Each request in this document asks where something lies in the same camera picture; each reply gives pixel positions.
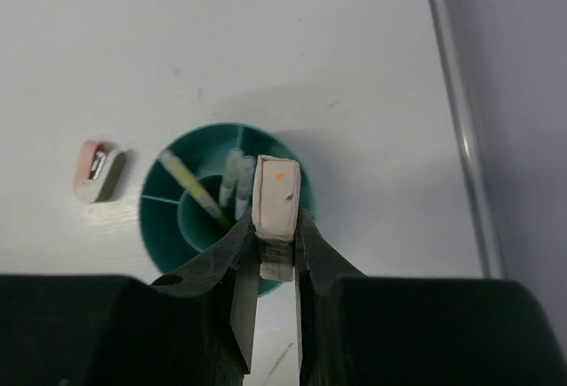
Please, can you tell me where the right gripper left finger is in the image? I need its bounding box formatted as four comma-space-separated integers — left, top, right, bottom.
1, 216, 258, 385

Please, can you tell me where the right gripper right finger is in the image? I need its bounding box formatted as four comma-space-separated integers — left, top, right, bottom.
295, 212, 549, 385

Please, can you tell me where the white eraser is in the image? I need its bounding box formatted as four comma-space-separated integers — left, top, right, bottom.
252, 155, 301, 282

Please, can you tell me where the yellow highlighter pen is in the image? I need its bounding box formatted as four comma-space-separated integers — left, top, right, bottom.
158, 150, 231, 229

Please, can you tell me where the purple highlighter pen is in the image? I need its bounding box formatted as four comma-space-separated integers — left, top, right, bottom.
234, 156, 256, 220

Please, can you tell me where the green highlighter pen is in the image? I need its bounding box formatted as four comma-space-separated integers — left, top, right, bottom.
218, 148, 244, 208

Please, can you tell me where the teal round pen holder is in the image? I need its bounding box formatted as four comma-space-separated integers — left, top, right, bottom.
138, 123, 299, 273

